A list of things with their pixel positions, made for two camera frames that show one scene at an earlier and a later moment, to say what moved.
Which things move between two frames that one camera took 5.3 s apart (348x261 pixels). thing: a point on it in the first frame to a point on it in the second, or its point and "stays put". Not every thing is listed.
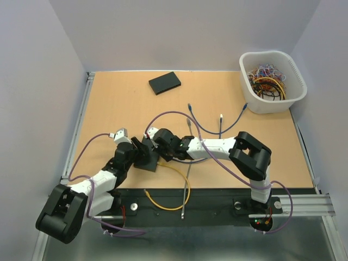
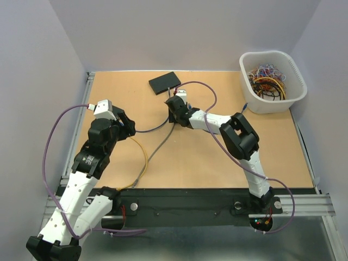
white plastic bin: x=272 y=81 stays put
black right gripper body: x=155 y=145 to x=177 y=117
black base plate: x=188 y=207 stays put
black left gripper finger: x=137 y=160 to x=126 y=131
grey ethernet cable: x=188 y=174 to x=136 y=180
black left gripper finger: x=141 y=147 to x=129 y=122
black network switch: x=164 y=83 stays put
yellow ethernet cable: x=188 y=193 to x=144 y=171
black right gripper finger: x=167 y=156 to x=172 y=117
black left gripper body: x=129 y=164 to x=115 y=128
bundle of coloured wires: x=267 y=81 stays put
